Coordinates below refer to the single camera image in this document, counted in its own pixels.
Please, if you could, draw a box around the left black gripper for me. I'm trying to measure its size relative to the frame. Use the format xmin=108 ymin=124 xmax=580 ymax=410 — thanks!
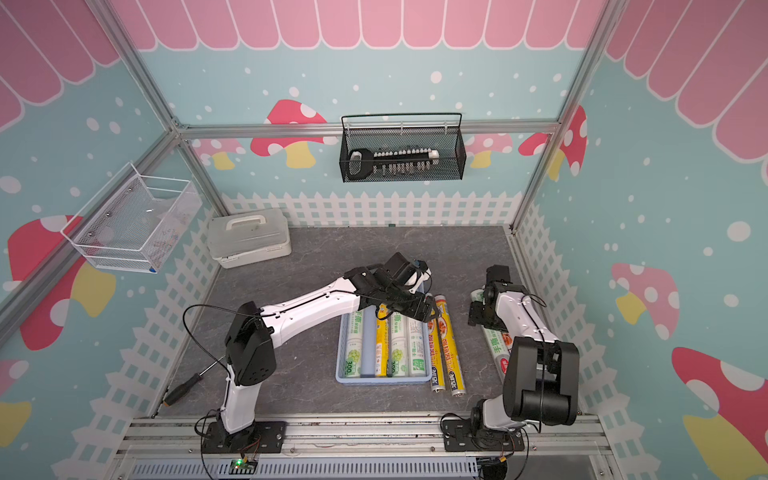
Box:
xmin=383 ymin=283 xmax=440 ymax=323

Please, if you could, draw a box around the yellow plastic wrap roll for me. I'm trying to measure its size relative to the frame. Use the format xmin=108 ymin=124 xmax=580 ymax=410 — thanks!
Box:
xmin=435 ymin=295 xmax=466 ymax=397
xmin=428 ymin=320 xmax=445 ymax=393
xmin=374 ymin=304 xmax=389 ymax=378

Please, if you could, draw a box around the light blue plastic basket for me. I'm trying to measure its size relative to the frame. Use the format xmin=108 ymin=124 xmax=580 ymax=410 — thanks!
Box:
xmin=335 ymin=306 xmax=432 ymax=386

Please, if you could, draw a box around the white green plastic wrap roll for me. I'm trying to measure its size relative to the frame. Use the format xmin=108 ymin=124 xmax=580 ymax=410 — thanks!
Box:
xmin=408 ymin=319 xmax=426 ymax=377

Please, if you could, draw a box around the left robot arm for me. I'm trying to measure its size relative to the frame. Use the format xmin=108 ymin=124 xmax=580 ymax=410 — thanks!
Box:
xmin=218 ymin=252 xmax=437 ymax=435

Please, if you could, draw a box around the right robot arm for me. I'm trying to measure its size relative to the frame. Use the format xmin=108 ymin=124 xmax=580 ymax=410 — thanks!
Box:
xmin=468 ymin=265 xmax=580 ymax=433

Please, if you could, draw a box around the black brush with white bristles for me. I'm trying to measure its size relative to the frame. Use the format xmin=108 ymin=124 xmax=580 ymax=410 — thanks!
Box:
xmin=341 ymin=148 xmax=440 ymax=181

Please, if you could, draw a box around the white lidded storage box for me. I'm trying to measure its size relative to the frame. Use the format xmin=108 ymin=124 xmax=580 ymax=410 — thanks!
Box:
xmin=206 ymin=208 xmax=292 ymax=269

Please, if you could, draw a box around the green circuit board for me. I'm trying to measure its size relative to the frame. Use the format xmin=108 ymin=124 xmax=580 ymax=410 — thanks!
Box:
xmin=228 ymin=458 xmax=258 ymax=475

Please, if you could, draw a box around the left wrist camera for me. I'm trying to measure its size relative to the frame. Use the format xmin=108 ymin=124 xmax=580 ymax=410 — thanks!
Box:
xmin=406 ymin=260 xmax=433 ymax=294

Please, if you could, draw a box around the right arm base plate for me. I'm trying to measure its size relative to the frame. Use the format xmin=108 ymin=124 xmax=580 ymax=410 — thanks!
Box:
xmin=439 ymin=415 xmax=526 ymax=453

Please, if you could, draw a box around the black wire wall basket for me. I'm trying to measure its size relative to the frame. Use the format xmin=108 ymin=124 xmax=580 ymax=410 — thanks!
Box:
xmin=339 ymin=112 xmax=467 ymax=183

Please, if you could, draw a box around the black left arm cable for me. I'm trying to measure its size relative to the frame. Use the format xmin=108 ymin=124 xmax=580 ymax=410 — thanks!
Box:
xmin=181 ymin=303 xmax=265 ymax=385

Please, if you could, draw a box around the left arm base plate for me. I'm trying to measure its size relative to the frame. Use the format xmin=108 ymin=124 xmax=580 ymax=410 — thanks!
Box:
xmin=201 ymin=421 xmax=287 ymax=455

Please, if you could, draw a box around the black handled screwdriver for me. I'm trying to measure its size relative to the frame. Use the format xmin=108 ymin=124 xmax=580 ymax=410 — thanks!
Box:
xmin=162 ymin=357 xmax=224 ymax=407

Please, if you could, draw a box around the white wire wall basket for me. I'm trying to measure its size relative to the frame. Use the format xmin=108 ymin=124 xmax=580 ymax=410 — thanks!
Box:
xmin=60 ymin=163 xmax=202 ymax=274

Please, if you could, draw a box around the aluminium front rail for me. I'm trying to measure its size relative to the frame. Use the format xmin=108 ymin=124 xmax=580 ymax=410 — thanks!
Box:
xmin=111 ymin=411 xmax=613 ymax=463

